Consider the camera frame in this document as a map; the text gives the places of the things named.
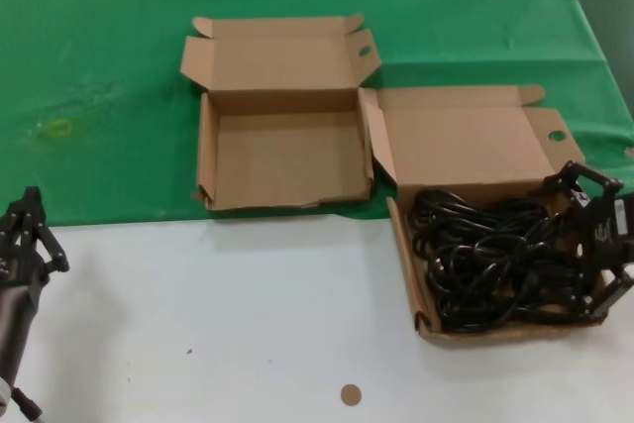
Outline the green tablecloth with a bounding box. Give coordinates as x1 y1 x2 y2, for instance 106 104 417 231
0 0 634 229

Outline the cardboard box with oval hole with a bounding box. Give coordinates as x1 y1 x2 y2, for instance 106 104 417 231
178 14 382 212

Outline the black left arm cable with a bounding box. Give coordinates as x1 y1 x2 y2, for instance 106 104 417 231
12 385 46 423

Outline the round brown sticker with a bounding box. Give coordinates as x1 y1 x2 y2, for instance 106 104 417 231
340 383 363 407

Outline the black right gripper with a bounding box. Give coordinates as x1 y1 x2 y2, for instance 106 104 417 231
543 159 634 320

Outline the yellow-green rubber ring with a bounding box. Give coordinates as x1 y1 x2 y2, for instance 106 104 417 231
47 118 75 140

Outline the cardboard box with round hole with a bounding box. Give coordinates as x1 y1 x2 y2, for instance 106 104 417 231
357 84 610 349

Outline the black power cable pile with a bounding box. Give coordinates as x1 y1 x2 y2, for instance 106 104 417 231
408 187 595 334

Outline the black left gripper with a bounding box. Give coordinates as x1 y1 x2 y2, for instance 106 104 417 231
0 185 71 304

